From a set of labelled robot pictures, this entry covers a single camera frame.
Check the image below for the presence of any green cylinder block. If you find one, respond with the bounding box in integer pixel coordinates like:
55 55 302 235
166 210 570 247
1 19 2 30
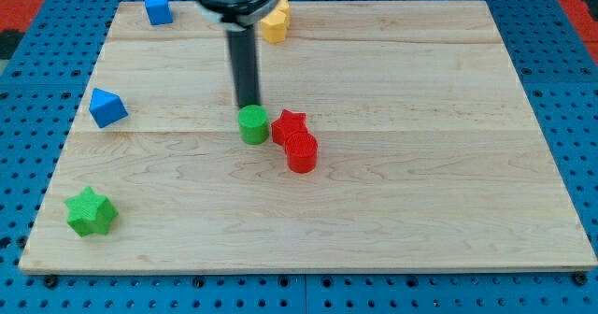
237 105 269 145

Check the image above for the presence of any red star block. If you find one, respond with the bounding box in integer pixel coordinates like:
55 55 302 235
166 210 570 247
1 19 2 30
271 109 307 146

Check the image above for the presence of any green star block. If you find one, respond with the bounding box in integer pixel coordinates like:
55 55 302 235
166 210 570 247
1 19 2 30
64 186 119 237

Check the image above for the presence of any red cylinder block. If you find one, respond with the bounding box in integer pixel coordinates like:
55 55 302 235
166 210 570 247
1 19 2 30
284 132 318 174

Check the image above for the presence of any wooden board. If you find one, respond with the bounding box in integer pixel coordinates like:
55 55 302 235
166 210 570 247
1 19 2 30
20 1 597 275

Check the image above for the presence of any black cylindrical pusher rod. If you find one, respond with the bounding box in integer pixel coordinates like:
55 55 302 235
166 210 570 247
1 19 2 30
226 25 261 108

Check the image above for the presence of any yellow hexagon block front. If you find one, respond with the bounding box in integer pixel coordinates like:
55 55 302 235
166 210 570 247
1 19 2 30
261 10 287 44

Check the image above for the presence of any yellow block behind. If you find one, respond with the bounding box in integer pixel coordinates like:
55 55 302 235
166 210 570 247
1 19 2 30
276 0 291 28

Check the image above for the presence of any blue triangular block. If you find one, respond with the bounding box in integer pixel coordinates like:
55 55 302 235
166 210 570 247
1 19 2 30
89 88 128 128

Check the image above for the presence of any blue cube block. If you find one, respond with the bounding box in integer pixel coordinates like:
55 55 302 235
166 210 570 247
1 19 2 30
144 0 173 25

